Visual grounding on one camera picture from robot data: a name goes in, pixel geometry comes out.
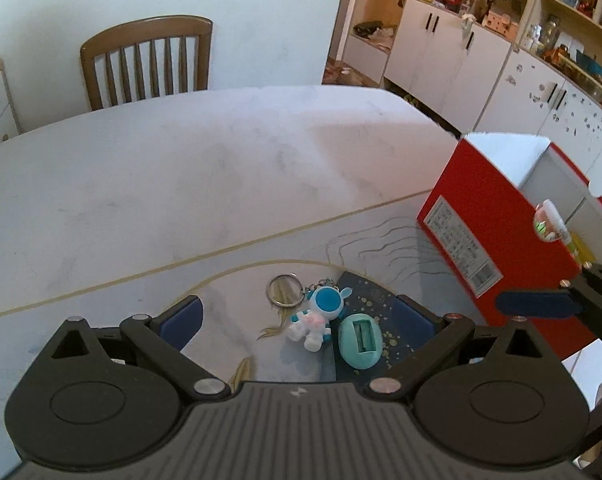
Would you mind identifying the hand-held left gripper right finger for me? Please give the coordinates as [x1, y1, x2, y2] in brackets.
[368, 295, 562, 397]

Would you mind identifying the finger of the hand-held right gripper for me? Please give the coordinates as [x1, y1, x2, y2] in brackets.
[496, 285, 586, 322]

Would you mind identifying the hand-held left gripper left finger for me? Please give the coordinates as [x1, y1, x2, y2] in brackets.
[28, 295, 232, 402]

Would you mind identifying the teal egg-shaped case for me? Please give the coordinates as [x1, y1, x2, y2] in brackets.
[337, 312, 384, 371]

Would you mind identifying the white green tube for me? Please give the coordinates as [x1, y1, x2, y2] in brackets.
[532, 199, 583, 267]

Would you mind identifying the astronaut keychain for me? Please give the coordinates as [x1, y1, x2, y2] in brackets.
[266, 272, 354, 354]

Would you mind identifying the red cardboard box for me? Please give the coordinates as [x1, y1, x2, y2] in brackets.
[417, 132, 602, 359]

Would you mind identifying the dark blue speckled tray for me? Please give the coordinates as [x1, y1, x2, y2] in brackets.
[321, 271, 432, 384]

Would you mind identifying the white stickered cabinet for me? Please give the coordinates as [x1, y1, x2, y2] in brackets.
[473, 45, 602, 187]

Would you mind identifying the patterned door rug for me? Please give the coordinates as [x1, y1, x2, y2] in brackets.
[323, 59, 382, 86]

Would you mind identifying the low white bench cabinet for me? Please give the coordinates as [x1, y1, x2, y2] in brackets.
[342, 35, 393, 86]

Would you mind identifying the small printed carton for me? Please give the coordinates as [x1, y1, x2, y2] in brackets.
[486, 12, 514, 36]

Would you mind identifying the open wooden shelf unit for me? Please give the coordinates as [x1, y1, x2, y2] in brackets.
[518, 0, 602, 122]

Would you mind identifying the brown wooden chair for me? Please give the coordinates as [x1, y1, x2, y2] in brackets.
[80, 15, 214, 112]

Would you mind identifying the white cabinet with black handles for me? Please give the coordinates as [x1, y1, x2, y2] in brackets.
[383, 0, 512, 134]

